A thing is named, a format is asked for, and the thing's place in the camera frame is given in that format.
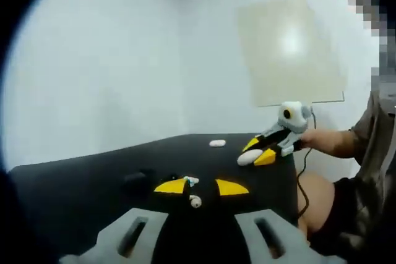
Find beige wall panel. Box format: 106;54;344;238
237;0;346;108

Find person's right hand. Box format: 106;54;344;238
301;130;325;151

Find black charging case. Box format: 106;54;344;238
120;169;155;195

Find person's right leg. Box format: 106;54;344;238
298;172;337;237

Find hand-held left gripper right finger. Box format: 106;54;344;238
213;179;315;264

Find person's black shorts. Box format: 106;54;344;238
309;177;396;264

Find white oval charging case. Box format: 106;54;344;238
237;148;264;166

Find person's olive shirt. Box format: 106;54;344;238
351;89;396;215

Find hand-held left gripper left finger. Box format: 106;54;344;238
58;179;191;264

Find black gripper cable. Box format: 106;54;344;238
296;106;318;231

